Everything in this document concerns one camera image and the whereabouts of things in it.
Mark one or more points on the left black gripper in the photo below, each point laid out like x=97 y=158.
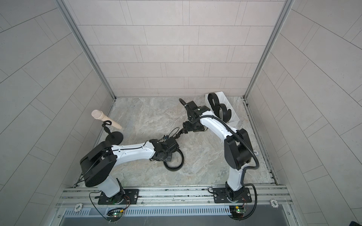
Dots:
x=169 y=159

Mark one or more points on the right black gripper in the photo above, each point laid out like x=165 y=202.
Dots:
x=187 y=127

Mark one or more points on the long black belt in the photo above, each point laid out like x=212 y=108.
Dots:
x=213 y=100

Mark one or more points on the black belt with silver buckle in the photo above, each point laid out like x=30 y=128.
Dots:
x=222 y=112

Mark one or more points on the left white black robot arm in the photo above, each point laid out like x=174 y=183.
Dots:
x=99 y=162

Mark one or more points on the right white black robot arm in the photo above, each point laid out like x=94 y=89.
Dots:
x=238 y=151

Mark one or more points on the white compartment storage box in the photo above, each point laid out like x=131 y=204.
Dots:
x=235 y=121

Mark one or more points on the left green circuit board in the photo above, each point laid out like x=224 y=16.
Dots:
x=115 y=214

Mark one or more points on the green circuit board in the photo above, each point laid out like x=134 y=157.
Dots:
x=115 y=214
x=237 y=212

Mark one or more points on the right green circuit board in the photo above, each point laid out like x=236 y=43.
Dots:
x=237 y=212

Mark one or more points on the left white round sticker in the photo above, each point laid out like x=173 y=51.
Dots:
x=78 y=207

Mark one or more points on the white round sticker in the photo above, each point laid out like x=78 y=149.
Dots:
x=274 y=203
x=78 y=207

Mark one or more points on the right white round sticker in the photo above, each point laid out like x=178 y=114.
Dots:
x=274 y=203

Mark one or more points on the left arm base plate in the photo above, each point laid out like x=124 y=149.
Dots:
x=126 y=196

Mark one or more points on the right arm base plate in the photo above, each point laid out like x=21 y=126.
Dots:
x=227 y=195

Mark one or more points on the aluminium front rail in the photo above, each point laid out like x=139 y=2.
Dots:
x=174 y=196

